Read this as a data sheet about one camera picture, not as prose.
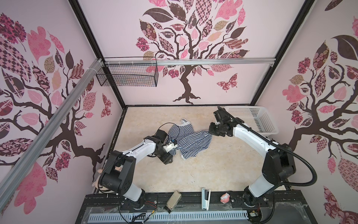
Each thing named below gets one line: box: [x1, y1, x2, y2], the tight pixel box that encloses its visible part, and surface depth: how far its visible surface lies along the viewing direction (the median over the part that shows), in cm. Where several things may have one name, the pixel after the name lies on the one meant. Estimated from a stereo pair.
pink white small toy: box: [220, 192, 231, 204], surface depth 72 cm
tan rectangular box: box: [163, 189, 182, 214], surface depth 73 cm
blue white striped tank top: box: [166, 118, 213, 160], surface depth 96 cm
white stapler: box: [201, 188, 212, 211], surface depth 73 cm
